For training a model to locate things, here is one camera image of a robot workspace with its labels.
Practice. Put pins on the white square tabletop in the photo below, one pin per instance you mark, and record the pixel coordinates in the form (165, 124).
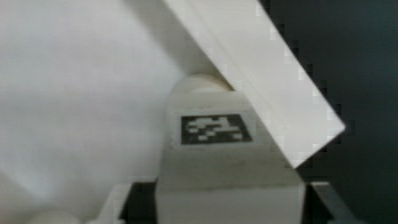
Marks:
(95, 55)

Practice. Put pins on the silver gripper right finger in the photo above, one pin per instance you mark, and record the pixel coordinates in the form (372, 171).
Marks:
(326, 208)

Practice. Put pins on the white table leg with tag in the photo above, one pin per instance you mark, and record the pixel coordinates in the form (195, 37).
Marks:
(228, 183)

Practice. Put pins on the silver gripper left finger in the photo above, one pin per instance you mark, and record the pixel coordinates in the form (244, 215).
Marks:
(129, 207)

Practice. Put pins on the white U-shaped fence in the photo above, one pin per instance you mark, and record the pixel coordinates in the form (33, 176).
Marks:
(236, 34)

